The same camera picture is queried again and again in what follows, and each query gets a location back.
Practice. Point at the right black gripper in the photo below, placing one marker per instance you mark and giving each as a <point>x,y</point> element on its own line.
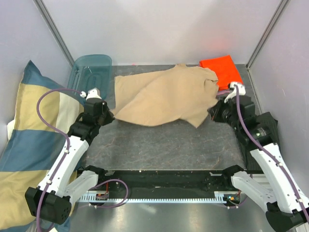
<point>215,110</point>

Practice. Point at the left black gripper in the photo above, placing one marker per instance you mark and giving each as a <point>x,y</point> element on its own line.
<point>109,114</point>

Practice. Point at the beige t shirt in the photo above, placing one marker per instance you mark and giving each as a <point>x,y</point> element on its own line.
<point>156,98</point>

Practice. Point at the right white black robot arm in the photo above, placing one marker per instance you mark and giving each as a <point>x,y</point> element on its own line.
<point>266,179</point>

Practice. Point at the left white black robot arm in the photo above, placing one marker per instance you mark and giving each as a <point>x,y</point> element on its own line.
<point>53,198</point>

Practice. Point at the pink folded t shirt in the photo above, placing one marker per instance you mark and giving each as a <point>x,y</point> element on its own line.
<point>224,92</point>

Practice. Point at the dark striped folded garment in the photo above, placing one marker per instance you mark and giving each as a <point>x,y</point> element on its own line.
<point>264,129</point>

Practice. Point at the orange folded t shirt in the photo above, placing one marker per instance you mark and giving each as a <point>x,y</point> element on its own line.
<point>225,70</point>

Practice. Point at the blue plastic bin lid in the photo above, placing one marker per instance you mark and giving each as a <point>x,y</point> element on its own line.
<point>91,71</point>

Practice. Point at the blue beige striped pillow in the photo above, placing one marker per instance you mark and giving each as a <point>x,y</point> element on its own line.
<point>42,115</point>

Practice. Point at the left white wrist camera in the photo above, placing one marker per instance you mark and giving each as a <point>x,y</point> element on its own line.
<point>92,96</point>

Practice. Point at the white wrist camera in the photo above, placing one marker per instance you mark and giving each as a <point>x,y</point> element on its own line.
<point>92,96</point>
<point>237,89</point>

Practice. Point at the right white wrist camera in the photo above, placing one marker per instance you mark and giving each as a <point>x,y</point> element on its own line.
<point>237,89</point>

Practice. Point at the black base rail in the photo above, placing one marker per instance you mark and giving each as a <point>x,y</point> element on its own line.
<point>165,184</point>

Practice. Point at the white slotted cable duct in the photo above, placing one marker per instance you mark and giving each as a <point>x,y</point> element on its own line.
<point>98,197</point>

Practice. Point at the left aluminium frame post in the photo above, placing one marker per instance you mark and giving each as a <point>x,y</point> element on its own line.
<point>54,30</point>

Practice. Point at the aluminium frame post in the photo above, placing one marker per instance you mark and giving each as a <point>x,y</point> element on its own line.
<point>54,30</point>
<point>267,32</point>

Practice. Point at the right aluminium frame post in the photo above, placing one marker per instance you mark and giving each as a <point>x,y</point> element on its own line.
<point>267,32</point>

